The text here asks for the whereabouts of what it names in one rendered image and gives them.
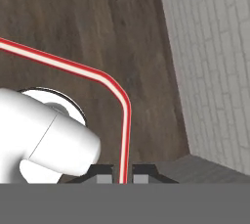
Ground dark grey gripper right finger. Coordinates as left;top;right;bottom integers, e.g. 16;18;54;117
132;163;180;185

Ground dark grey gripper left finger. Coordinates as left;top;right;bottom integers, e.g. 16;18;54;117
66;163;115;185

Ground white rounded object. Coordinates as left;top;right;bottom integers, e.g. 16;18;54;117
0;86;103;185

